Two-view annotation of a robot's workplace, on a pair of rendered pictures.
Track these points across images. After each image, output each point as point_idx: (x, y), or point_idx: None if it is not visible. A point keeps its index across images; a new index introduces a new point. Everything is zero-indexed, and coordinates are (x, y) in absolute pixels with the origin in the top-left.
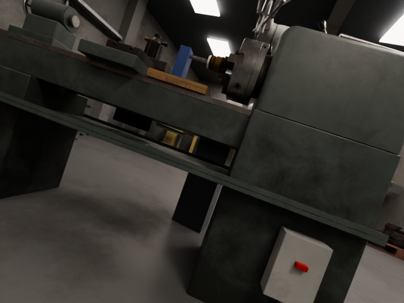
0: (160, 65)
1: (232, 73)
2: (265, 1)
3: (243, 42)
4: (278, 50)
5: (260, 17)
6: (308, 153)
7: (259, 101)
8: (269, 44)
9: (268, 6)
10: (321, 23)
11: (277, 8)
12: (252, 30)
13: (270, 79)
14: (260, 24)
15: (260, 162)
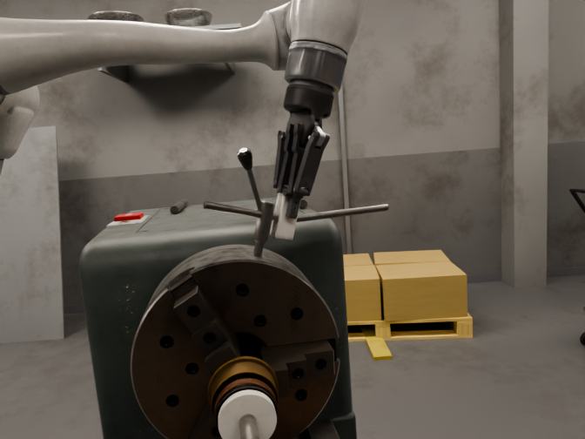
0: None
1: (332, 391)
2: (301, 158)
3: (322, 298)
4: (343, 286)
5: (299, 205)
6: None
7: (349, 395)
8: (279, 254)
9: (113, 52)
10: (252, 158)
11: (367, 212)
12: (210, 207)
13: (348, 345)
14: (295, 222)
15: None
